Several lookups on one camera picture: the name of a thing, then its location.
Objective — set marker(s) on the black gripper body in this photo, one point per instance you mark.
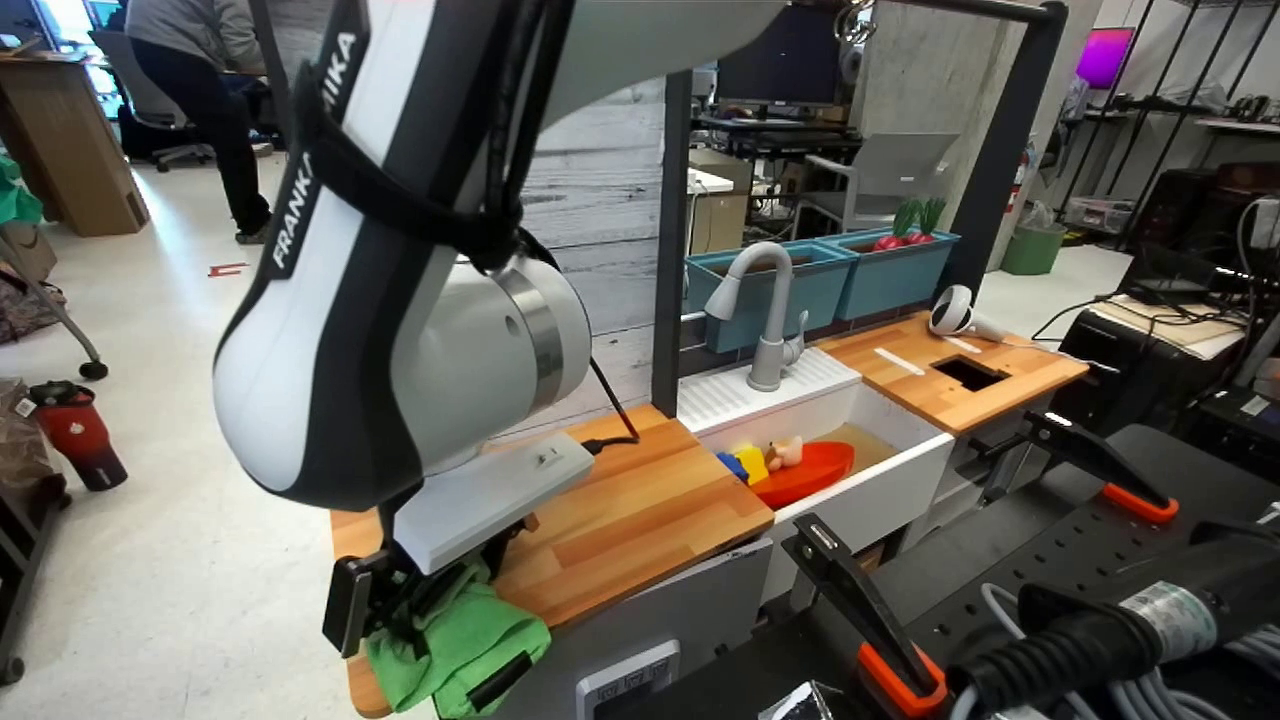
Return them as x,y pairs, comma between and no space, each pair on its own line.
421,594

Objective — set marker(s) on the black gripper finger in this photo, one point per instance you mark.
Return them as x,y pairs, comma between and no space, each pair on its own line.
345,607
413,639

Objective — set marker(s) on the green cloth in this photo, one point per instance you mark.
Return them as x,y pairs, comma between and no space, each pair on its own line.
465,646

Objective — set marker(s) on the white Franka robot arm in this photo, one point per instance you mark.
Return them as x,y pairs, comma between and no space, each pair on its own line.
401,265

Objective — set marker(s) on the grey cabinet front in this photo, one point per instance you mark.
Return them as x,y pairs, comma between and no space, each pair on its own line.
694,627

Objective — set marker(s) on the red and black canister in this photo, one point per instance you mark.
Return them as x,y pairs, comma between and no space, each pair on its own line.
80,433

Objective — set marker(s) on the blue toy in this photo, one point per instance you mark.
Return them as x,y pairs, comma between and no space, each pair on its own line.
730,465

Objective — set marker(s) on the red floor tape marker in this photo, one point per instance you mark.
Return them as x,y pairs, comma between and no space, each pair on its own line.
230,268

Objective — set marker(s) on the yellow toy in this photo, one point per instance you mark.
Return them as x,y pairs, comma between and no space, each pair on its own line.
754,463

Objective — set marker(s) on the pale pink toy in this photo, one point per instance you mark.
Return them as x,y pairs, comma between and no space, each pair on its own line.
789,448

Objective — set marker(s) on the grey wood-print back panel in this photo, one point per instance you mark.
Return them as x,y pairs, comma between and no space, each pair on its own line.
612,215

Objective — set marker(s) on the grey metal faucet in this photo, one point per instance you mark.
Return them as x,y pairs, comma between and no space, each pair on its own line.
771,345

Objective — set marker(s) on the white sink basin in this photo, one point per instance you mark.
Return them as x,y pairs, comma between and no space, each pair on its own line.
881,502

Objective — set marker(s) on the teal plastic bin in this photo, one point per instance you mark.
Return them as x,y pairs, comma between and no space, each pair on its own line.
896,276
808,282

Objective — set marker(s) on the white stick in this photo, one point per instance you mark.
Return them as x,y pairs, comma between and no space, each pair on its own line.
896,360

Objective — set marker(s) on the wooden desk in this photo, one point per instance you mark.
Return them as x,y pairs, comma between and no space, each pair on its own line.
67,144

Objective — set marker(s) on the person in dark trousers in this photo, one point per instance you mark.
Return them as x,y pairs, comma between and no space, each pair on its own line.
201,82

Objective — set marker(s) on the black monitor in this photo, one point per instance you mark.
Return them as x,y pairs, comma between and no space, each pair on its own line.
787,63

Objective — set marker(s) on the green bucket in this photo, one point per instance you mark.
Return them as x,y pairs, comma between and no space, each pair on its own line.
1035,250

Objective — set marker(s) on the silver cylinder fitting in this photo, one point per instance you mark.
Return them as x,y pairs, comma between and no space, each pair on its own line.
1174,623

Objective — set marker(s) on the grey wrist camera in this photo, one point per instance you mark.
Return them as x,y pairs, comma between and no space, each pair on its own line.
486,502

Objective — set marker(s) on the black frame post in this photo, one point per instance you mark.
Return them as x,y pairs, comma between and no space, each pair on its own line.
270,42
674,243

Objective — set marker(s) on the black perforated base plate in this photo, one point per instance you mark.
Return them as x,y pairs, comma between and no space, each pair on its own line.
1066,555

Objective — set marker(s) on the black frame arch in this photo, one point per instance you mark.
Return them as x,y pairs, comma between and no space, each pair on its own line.
1006,134

